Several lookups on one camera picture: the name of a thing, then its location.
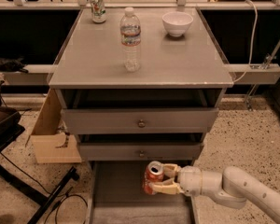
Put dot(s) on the cardboard box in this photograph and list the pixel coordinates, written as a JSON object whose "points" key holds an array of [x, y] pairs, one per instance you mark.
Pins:
{"points": [[51, 141]]}

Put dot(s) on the clear plastic water bottle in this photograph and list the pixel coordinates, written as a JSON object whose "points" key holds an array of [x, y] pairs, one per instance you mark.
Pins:
{"points": [[130, 33]]}

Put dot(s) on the grey drawer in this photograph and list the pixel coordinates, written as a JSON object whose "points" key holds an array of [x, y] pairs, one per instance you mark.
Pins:
{"points": [[117, 197], [119, 111], [139, 147]]}

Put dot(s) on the red coke can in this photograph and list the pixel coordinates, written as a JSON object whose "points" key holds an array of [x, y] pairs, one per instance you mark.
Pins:
{"points": [[153, 173]]}

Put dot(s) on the metal railing frame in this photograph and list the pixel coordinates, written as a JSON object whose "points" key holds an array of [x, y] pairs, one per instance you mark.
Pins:
{"points": [[93, 56]]}

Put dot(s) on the green white soda can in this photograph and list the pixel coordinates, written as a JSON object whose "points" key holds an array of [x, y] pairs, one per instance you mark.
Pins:
{"points": [[98, 11]]}

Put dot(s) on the black bag on rail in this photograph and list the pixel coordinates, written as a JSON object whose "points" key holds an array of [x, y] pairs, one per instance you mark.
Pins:
{"points": [[12, 65]]}

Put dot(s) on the grey drawer cabinet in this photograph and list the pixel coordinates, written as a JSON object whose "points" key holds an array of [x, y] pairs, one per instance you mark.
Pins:
{"points": [[216, 92]]}

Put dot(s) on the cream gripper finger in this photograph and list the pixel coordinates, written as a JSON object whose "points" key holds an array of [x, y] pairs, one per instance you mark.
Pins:
{"points": [[171, 169], [168, 186]]}

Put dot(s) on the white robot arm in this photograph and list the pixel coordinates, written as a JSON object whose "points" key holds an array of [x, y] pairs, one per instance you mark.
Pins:
{"points": [[231, 188]]}

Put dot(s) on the grey middle drawer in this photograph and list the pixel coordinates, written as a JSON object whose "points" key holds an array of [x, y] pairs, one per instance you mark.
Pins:
{"points": [[139, 147]]}

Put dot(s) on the grey top drawer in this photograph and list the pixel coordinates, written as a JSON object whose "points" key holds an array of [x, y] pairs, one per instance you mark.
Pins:
{"points": [[119, 111]]}

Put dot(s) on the white ceramic bowl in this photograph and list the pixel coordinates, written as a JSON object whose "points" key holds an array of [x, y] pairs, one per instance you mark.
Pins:
{"points": [[176, 23]]}

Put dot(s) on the grey bottom drawer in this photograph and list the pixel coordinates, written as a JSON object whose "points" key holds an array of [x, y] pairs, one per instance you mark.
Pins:
{"points": [[117, 197]]}

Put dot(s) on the black chair base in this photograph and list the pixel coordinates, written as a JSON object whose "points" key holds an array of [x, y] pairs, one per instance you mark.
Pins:
{"points": [[10, 130]]}

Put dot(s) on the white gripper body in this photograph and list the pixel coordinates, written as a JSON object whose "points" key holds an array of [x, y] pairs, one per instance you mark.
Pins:
{"points": [[189, 178]]}

